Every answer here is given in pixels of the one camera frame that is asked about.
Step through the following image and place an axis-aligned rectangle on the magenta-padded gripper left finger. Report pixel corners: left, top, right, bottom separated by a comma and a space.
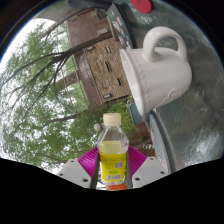
57, 146, 101, 189

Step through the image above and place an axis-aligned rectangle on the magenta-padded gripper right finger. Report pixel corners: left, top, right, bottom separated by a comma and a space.
127, 145, 169, 189

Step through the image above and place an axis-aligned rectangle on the yellow-labelled clear drink bottle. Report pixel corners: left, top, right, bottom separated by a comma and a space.
96, 112, 130, 186

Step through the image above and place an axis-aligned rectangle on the green plant in teal pot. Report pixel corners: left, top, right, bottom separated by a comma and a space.
106, 96, 145, 127

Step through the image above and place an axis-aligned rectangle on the white ceramic mug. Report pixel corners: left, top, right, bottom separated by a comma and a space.
119, 26, 193, 117

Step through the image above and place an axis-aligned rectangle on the dark-trunked tall tree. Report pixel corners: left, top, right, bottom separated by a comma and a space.
0, 19, 114, 101

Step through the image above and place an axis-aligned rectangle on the dark laptop with stickers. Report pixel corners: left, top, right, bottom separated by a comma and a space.
105, 3, 135, 51

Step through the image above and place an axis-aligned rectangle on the flat round red coaster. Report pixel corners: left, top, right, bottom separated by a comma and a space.
129, 0, 153, 14

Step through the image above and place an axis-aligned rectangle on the wooden lamp post, globe light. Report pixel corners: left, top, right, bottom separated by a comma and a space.
93, 122, 151, 148

